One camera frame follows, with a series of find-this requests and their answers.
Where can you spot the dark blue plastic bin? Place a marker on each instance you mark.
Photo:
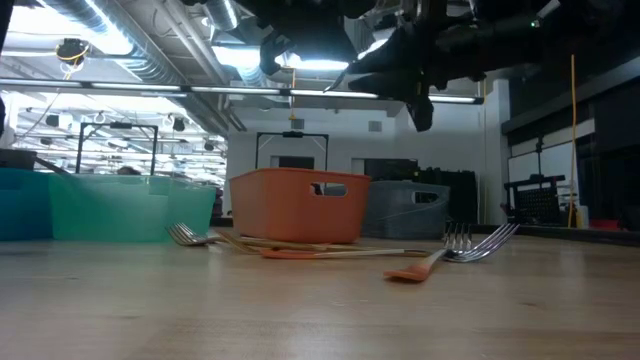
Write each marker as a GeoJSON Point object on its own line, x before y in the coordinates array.
{"type": "Point", "coordinates": [25, 210]}

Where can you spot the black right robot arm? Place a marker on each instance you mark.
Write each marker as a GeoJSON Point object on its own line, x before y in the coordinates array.
{"type": "Point", "coordinates": [550, 45]}

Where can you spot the teal plastic bin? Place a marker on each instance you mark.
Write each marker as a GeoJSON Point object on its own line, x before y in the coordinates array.
{"type": "Point", "coordinates": [125, 210]}

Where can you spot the grey plastic bin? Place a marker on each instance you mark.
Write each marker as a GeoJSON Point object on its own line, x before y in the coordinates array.
{"type": "Point", "coordinates": [400, 220]}

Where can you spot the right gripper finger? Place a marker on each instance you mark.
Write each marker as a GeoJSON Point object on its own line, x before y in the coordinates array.
{"type": "Point", "coordinates": [400, 55]}
{"type": "Point", "coordinates": [395, 86]}

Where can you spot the silver ventilation duct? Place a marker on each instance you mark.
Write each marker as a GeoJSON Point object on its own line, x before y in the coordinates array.
{"type": "Point", "coordinates": [150, 55]}

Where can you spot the long white light bar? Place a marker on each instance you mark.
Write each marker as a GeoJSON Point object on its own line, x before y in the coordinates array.
{"type": "Point", "coordinates": [150, 87]}

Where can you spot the orange plastic bin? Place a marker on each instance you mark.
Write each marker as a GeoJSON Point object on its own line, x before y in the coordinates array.
{"type": "Point", "coordinates": [280, 210]}

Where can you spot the gold fork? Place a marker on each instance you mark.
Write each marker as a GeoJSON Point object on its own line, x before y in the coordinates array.
{"type": "Point", "coordinates": [240, 242]}

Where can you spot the black aluminium table frame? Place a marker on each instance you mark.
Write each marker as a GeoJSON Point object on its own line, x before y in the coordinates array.
{"type": "Point", "coordinates": [575, 234]}

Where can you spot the black equipment rack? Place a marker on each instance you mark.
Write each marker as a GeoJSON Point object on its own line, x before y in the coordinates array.
{"type": "Point", "coordinates": [535, 200]}

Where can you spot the person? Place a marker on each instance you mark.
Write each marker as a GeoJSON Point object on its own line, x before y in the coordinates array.
{"type": "Point", "coordinates": [129, 171]}

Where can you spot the red box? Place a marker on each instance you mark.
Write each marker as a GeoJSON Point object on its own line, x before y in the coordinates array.
{"type": "Point", "coordinates": [605, 224]}

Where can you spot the whiteboard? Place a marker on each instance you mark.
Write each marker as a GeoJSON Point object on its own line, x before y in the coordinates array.
{"type": "Point", "coordinates": [555, 160]}

